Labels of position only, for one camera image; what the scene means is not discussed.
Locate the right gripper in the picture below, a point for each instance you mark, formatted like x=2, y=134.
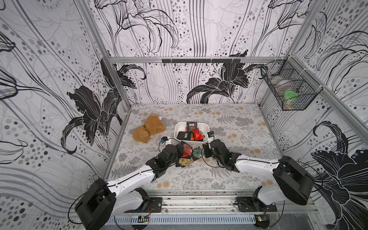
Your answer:
x=207, y=150

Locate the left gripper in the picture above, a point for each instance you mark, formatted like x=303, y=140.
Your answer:
x=180, y=153

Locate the shiny red foil tea bag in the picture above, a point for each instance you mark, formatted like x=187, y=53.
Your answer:
x=197, y=134

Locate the black barcode tea bag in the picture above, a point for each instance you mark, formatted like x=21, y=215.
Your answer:
x=191, y=126

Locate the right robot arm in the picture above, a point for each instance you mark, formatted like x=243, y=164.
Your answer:
x=293, y=182

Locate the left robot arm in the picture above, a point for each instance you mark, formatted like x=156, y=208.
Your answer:
x=106, y=199

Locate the white storage box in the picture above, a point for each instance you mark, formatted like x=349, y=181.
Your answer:
x=203, y=127

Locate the brown teddy bear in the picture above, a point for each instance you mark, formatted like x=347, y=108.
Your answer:
x=152, y=125

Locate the green lid in basket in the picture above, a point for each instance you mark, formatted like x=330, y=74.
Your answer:
x=290, y=95

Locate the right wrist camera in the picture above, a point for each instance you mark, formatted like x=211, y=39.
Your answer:
x=211, y=136

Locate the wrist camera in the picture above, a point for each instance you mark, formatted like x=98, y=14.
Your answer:
x=165, y=141
x=211, y=136

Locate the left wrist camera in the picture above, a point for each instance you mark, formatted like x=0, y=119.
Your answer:
x=165, y=141

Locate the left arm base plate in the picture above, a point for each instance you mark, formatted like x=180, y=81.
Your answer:
x=153, y=205

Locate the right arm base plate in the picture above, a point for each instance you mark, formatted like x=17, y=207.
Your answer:
x=247, y=204

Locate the black bar on rail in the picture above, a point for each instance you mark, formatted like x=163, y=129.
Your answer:
x=197, y=60

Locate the black wire basket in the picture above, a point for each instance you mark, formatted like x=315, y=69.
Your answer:
x=282, y=76

